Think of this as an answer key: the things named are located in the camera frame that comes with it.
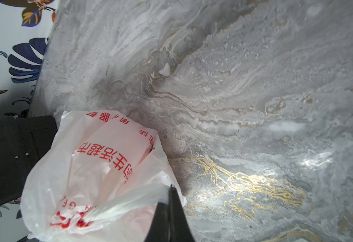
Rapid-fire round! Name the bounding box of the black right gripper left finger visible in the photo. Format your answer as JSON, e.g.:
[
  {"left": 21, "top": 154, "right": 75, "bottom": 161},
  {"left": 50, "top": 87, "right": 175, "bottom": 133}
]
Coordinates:
[{"left": 144, "top": 203, "right": 169, "bottom": 242}]

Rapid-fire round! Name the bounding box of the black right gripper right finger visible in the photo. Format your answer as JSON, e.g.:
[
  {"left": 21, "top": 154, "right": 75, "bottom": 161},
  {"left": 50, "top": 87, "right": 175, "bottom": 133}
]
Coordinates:
[{"left": 169, "top": 185, "right": 195, "bottom": 242}]

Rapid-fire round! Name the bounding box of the white plastic bag red print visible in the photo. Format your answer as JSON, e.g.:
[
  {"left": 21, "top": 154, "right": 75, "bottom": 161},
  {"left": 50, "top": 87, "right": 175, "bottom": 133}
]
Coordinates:
[{"left": 20, "top": 110, "right": 179, "bottom": 242}]

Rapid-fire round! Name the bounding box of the black toolbox yellow handle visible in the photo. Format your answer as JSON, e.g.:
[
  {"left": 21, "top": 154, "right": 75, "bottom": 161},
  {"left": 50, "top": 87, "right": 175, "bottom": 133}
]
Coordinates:
[{"left": 0, "top": 116, "right": 57, "bottom": 205}]

